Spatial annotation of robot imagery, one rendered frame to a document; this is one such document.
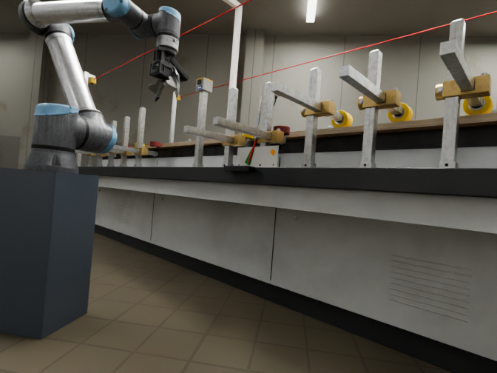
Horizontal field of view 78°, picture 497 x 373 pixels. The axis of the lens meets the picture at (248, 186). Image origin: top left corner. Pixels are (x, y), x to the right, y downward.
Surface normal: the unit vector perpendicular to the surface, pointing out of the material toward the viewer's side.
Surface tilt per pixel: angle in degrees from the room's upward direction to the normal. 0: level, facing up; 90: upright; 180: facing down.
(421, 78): 90
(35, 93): 90
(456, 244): 90
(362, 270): 90
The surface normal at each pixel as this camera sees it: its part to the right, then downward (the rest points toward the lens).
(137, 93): -0.14, -0.03
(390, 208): -0.69, -0.07
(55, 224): 0.99, 0.07
